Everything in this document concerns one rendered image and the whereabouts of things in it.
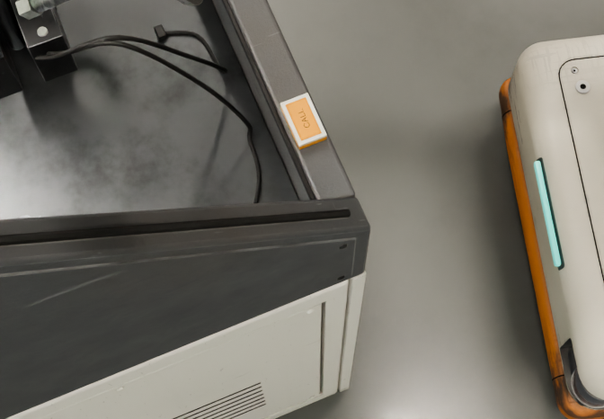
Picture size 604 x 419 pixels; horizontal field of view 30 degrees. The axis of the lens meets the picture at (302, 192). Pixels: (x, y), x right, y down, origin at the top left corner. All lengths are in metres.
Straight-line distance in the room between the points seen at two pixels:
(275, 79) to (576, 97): 0.87
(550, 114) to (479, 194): 0.29
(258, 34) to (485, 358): 1.03
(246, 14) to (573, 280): 0.84
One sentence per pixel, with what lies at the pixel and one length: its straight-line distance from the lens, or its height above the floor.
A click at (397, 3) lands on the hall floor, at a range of 2.28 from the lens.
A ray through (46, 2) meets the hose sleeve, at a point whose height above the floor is 1.15.
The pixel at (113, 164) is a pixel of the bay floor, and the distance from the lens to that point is 1.26.
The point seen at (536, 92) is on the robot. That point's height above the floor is 0.27.
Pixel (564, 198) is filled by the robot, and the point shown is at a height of 0.27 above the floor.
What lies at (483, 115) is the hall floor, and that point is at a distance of 2.19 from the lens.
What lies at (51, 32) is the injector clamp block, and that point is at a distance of 1.17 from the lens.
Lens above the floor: 1.99
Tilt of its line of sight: 70 degrees down
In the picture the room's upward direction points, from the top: 2 degrees counter-clockwise
